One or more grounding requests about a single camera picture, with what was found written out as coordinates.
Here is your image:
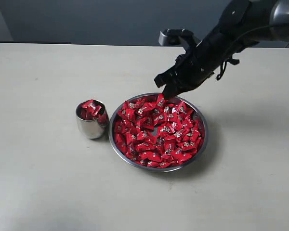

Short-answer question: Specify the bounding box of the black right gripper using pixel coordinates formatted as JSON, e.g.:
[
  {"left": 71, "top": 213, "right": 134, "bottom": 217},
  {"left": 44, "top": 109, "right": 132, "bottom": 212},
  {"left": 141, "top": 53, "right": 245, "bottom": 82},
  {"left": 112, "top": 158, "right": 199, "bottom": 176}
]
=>
[{"left": 154, "top": 31, "right": 231, "bottom": 99}]

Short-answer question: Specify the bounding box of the red candy newest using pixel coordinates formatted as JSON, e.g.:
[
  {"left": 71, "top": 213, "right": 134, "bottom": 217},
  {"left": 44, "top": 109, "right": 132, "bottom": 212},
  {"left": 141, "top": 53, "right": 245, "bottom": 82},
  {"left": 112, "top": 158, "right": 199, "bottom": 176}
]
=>
[{"left": 80, "top": 99, "right": 102, "bottom": 120}]

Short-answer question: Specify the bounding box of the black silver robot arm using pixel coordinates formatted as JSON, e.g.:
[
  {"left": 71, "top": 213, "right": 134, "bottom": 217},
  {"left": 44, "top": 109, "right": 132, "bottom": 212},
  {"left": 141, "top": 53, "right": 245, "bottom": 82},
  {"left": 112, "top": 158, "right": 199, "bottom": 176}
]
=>
[{"left": 154, "top": 0, "right": 289, "bottom": 99}]

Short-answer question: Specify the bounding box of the steel bowl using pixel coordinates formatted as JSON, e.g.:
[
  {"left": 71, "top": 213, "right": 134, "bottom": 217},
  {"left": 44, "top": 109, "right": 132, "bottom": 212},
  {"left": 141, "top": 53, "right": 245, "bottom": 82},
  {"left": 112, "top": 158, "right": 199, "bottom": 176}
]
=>
[{"left": 108, "top": 93, "right": 209, "bottom": 172}]

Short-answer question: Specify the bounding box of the stainless steel cup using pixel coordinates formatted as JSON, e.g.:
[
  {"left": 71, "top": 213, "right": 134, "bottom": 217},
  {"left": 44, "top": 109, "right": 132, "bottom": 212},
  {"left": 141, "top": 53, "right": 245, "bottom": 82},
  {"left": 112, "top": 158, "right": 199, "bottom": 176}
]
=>
[{"left": 76, "top": 99, "right": 109, "bottom": 140}]

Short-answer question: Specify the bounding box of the red candy top of pile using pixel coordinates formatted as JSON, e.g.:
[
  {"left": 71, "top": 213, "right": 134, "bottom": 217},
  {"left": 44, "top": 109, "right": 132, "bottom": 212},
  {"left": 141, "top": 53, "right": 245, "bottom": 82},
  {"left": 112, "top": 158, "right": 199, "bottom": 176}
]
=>
[{"left": 156, "top": 94, "right": 167, "bottom": 108}]

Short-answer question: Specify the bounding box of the red candy of pile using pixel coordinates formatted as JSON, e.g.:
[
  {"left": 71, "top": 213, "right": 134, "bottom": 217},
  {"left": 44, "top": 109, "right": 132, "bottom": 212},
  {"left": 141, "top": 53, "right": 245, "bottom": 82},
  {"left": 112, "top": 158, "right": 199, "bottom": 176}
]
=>
[
  {"left": 138, "top": 151, "right": 161, "bottom": 163},
  {"left": 123, "top": 108, "right": 136, "bottom": 123},
  {"left": 156, "top": 94, "right": 167, "bottom": 108}
]

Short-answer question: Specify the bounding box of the red candy left of pile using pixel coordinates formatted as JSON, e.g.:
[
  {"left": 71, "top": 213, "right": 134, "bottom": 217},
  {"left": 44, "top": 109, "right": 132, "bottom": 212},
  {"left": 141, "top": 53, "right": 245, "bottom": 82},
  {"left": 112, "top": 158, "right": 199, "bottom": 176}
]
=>
[{"left": 123, "top": 108, "right": 136, "bottom": 123}]

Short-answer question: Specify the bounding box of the red candy front of pile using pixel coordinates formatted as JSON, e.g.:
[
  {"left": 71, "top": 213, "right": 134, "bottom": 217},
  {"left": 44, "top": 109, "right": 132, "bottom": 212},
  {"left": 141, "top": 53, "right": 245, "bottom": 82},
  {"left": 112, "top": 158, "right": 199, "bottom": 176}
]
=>
[{"left": 138, "top": 151, "right": 161, "bottom": 163}]

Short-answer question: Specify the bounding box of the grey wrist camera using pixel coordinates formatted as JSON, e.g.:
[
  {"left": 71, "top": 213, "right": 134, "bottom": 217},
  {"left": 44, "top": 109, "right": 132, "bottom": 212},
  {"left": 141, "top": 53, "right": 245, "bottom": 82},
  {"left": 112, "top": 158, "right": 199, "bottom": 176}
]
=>
[{"left": 158, "top": 29, "right": 200, "bottom": 50}]

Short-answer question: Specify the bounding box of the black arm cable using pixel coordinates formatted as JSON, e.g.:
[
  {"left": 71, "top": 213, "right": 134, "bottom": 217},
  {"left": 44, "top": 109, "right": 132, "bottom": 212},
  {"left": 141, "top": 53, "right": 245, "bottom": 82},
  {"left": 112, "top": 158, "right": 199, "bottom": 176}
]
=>
[{"left": 216, "top": 23, "right": 289, "bottom": 81}]

